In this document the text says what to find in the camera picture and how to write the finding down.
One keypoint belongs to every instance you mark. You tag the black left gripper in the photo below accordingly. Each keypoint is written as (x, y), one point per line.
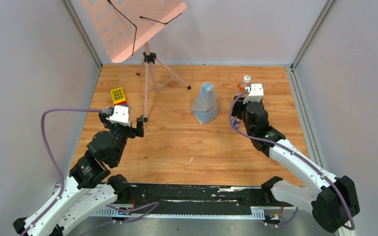
(122, 127)

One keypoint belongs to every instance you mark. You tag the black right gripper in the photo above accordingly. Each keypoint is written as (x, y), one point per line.
(238, 105)

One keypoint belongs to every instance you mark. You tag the orange tea bottle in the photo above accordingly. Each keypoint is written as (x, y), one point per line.
(242, 86)

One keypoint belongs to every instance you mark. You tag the white bottle cap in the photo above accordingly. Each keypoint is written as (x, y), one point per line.
(246, 79)

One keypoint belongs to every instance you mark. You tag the clear Pepsi bottle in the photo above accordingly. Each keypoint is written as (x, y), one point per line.
(236, 122)

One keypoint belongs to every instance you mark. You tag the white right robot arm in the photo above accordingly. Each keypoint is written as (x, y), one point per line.
(331, 200)

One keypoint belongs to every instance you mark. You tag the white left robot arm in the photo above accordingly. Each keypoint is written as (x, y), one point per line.
(89, 185)

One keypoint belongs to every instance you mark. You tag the yellow red blue toy block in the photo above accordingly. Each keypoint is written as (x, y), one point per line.
(118, 96)

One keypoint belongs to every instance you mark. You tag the blue item in plastic bag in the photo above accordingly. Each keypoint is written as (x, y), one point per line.
(205, 107)

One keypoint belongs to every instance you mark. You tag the pink music stand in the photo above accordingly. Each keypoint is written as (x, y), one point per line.
(124, 26)

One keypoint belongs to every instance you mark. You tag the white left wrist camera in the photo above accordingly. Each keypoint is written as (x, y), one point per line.
(119, 114)

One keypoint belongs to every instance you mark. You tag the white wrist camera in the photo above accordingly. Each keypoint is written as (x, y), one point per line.
(119, 114)
(255, 93)

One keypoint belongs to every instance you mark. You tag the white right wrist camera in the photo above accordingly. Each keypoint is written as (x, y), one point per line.
(255, 93)

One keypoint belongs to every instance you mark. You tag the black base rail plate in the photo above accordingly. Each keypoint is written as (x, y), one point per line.
(199, 200)

